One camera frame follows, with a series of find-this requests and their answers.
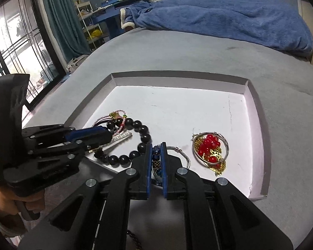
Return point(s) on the silver bangle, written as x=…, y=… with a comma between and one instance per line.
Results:
x=226, y=145
x=184, y=157

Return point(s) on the blue bookshelf desk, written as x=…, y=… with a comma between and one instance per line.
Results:
x=112, y=20

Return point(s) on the grey cardboard box tray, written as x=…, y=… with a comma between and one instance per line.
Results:
x=172, y=109

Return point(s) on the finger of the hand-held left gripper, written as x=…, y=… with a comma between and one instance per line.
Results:
x=88, y=133
x=57, y=153

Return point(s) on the black framed window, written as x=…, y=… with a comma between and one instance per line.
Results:
x=20, y=44

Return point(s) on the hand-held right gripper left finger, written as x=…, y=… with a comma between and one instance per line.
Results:
x=148, y=172

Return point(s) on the teal curtain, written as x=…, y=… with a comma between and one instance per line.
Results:
x=60, y=18

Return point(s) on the person's left hand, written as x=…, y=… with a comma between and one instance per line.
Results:
x=2, y=200

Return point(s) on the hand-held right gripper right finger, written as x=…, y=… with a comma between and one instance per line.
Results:
x=164, y=177

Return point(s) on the blue fleece blanket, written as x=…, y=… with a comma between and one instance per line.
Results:
x=211, y=18

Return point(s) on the yellow bag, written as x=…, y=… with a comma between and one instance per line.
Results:
x=96, y=33

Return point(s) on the white bag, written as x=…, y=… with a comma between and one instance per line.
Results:
x=77, y=62

